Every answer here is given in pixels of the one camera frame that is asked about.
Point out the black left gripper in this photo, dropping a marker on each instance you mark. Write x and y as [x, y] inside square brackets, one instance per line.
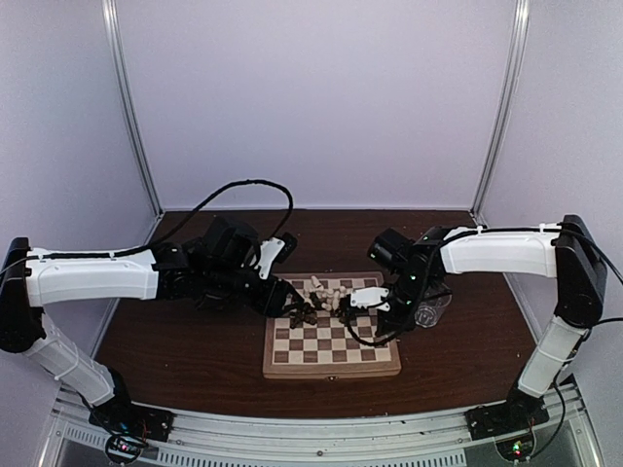
[271, 303]

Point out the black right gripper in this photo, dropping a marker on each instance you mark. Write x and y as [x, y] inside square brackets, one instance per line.
[388, 323]

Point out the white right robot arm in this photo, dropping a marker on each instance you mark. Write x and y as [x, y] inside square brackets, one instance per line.
[563, 254]

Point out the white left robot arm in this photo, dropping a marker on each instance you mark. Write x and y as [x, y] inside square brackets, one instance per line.
[33, 277]

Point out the white chess king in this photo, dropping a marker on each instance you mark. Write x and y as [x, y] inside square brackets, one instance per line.
[316, 284]

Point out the wooden chess board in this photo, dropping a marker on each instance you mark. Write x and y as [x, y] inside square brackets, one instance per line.
[325, 349]

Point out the clear plastic cup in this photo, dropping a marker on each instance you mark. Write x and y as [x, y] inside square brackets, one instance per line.
[434, 303]

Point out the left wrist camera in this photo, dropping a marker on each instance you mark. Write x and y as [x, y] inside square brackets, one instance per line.
[274, 250]

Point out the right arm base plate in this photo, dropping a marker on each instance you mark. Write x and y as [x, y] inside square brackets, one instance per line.
[504, 418]

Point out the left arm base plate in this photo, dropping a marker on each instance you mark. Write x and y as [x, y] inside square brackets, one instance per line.
[142, 423]

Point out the aluminium frame post left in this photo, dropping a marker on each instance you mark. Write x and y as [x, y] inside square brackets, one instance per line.
[114, 37]

